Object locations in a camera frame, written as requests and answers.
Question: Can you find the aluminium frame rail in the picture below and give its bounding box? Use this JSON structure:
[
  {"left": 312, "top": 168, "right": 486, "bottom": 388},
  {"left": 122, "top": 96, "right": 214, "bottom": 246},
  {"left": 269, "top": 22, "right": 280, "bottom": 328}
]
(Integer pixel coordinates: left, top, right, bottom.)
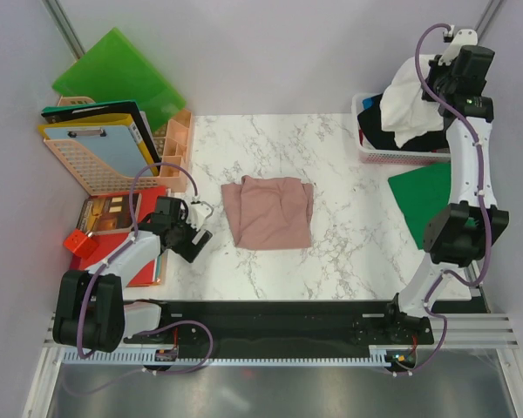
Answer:
[{"left": 43, "top": 313, "right": 518, "bottom": 348}]

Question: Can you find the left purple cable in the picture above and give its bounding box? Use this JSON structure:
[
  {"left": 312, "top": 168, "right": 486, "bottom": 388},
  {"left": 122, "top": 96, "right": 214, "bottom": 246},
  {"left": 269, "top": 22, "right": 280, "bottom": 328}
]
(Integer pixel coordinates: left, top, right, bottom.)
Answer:
[{"left": 76, "top": 162, "right": 214, "bottom": 375}]

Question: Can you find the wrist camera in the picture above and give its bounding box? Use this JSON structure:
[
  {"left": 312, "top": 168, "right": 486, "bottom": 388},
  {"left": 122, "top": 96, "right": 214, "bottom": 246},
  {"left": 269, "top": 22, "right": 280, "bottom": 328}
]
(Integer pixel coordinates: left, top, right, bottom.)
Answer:
[
  {"left": 187, "top": 200, "right": 214, "bottom": 231},
  {"left": 438, "top": 25, "right": 478, "bottom": 66}
]

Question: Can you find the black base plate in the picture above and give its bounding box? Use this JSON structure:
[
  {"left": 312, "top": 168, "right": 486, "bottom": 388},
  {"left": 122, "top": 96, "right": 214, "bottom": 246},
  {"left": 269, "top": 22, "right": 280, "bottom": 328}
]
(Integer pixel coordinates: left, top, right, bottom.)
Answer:
[{"left": 129, "top": 300, "right": 435, "bottom": 356}]

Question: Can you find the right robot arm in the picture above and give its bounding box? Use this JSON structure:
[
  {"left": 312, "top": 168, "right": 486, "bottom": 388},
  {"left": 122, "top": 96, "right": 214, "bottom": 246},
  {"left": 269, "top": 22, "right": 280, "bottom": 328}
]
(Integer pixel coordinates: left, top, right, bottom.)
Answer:
[{"left": 381, "top": 45, "right": 509, "bottom": 343}]

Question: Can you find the brown book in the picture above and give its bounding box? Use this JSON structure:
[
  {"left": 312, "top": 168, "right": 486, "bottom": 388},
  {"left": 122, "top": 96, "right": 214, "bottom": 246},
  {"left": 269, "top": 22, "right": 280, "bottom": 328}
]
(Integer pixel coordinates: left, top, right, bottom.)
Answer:
[{"left": 76, "top": 194, "right": 141, "bottom": 235}]

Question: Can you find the white laundry basket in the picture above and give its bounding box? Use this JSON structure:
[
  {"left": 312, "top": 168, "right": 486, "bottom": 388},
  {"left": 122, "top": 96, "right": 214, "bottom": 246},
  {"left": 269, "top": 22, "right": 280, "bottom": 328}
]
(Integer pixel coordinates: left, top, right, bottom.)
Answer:
[{"left": 351, "top": 92, "right": 450, "bottom": 166}]

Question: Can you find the green plastic folder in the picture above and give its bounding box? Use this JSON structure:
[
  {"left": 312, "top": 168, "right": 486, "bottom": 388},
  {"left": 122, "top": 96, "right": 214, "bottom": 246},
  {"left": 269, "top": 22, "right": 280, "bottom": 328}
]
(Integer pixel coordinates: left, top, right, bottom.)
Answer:
[{"left": 52, "top": 28, "right": 187, "bottom": 130}]

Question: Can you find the red cube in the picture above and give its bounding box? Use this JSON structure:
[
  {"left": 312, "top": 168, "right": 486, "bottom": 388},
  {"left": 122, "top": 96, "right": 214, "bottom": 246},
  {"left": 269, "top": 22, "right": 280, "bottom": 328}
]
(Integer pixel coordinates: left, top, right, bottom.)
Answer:
[{"left": 63, "top": 229, "right": 98, "bottom": 260}]

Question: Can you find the blue clipboard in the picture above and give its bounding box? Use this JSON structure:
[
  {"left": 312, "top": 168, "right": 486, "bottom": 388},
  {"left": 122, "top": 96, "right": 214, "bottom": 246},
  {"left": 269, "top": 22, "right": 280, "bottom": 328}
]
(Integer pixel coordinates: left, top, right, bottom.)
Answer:
[{"left": 43, "top": 123, "right": 151, "bottom": 177}]

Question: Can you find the orange desk organizer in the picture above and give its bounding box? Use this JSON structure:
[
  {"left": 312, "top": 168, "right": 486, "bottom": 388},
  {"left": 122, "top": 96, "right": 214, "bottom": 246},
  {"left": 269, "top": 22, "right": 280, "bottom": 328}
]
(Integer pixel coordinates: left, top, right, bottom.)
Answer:
[{"left": 153, "top": 109, "right": 194, "bottom": 192}]

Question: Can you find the yellow folder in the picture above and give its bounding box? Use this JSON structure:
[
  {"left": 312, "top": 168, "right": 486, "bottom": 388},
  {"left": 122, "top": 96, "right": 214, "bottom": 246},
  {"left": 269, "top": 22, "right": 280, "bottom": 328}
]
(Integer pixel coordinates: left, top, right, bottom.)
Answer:
[{"left": 38, "top": 113, "right": 159, "bottom": 164}]

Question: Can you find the black folder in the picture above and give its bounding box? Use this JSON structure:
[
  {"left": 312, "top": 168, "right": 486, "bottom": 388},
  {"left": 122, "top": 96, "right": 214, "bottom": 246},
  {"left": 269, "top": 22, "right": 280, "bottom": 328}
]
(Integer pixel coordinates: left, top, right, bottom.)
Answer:
[{"left": 41, "top": 100, "right": 156, "bottom": 151}]

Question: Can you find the white t shirt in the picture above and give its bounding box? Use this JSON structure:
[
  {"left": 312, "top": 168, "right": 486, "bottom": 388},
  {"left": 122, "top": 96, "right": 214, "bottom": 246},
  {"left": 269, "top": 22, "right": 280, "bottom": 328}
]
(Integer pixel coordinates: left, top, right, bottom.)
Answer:
[{"left": 380, "top": 57, "right": 444, "bottom": 148}]

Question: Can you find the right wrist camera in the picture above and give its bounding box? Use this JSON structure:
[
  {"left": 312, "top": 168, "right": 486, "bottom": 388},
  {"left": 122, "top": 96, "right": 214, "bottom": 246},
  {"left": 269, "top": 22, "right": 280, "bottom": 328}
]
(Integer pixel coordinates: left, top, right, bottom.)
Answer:
[{"left": 438, "top": 25, "right": 478, "bottom": 66}]

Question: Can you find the green t shirt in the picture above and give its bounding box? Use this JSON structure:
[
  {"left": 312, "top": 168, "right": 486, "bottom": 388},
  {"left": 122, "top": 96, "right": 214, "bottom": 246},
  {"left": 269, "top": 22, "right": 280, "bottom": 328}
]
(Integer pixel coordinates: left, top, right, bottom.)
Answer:
[{"left": 388, "top": 163, "right": 451, "bottom": 250}]

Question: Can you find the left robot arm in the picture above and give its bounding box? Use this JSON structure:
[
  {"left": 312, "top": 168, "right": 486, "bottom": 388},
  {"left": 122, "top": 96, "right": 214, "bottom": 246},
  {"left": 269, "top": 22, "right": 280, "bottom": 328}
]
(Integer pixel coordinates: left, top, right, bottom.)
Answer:
[{"left": 52, "top": 197, "right": 214, "bottom": 359}]

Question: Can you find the pink file rack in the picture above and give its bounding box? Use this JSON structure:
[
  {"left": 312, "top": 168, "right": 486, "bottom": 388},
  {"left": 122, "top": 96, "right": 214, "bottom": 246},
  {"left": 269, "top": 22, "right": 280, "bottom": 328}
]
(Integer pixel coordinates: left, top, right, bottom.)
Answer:
[{"left": 41, "top": 94, "right": 173, "bottom": 197}]

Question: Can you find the pink t shirt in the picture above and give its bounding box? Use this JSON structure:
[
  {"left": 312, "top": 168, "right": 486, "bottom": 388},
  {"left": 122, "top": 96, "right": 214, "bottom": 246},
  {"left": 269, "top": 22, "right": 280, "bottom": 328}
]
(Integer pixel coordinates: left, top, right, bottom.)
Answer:
[{"left": 221, "top": 176, "right": 314, "bottom": 251}]

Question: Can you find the black t shirt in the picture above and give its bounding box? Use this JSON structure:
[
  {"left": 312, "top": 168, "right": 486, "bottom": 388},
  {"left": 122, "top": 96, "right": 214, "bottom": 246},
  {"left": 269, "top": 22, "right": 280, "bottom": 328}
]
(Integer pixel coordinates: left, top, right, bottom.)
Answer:
[{"left": 357, "top": 96, "right": 448, "bottom": 152}]

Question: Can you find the teal folder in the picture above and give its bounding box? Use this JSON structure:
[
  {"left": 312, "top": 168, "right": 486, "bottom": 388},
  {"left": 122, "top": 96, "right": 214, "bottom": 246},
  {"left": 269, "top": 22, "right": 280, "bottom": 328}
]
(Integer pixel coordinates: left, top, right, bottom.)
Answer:
[{"left": 153, "top": 191, "right": 173, "bottom": 284}]

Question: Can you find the white cable duct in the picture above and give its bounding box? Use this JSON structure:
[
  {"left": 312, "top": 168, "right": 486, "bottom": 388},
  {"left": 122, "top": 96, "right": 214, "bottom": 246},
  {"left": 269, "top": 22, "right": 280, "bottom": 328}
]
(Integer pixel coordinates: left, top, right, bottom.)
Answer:
[{"left": 61, "top": 345, "right": 395, "bottom": 367}]

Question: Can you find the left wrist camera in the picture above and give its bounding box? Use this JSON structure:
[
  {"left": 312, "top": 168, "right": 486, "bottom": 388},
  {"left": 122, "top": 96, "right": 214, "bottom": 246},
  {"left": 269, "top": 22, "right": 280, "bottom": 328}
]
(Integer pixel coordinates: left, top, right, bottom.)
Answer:
[{"left": 187, "top": 200, "right": 214, "bottom": 231}]

